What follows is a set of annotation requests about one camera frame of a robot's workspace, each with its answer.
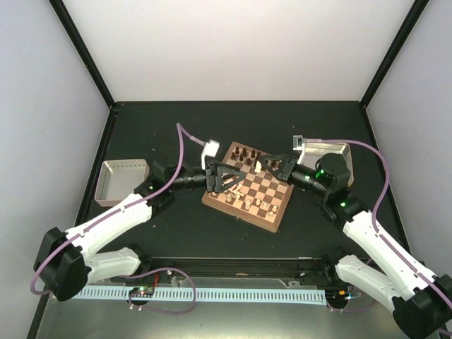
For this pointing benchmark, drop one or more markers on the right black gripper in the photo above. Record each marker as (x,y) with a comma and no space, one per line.
(284,167)

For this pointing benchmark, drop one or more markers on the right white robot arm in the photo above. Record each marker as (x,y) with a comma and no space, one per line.
(419,299)

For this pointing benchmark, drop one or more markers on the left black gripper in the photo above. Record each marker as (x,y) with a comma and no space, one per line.
(216,185)

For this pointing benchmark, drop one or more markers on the pink plastic tray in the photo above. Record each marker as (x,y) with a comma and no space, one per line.
(117,179)

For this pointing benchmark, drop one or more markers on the silver metal tin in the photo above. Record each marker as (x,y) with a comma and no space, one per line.
(314,150)

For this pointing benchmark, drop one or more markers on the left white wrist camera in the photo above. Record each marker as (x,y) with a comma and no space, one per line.
(210,149)

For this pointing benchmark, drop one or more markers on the row of dark chess pieces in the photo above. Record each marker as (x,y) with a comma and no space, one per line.
(240,155)

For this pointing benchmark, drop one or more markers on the light blue slotted cable duct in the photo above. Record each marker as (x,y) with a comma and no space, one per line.
(187,294)

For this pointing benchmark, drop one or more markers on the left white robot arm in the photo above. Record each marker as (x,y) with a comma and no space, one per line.
(69,260)

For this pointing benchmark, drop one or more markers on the wooden chess board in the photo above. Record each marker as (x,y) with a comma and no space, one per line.
(217,201)

